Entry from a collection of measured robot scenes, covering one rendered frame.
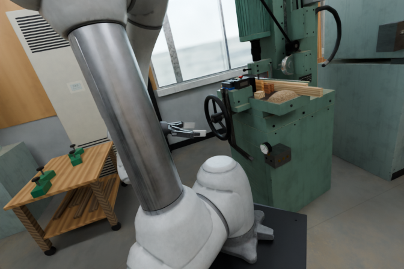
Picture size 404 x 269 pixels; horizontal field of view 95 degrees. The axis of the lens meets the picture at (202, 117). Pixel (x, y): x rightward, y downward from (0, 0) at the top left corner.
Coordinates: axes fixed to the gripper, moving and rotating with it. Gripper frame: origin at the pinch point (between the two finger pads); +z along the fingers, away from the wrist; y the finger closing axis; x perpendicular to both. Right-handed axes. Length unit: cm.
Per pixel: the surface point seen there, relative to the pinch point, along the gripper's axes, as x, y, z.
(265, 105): -15.6, -11.2, 31.0
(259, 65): -37, 8, 39
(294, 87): -26, -16, 44
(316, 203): 54, -13, 96
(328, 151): 14, -10, 99
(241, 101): -15.6, 2.6, 26.3
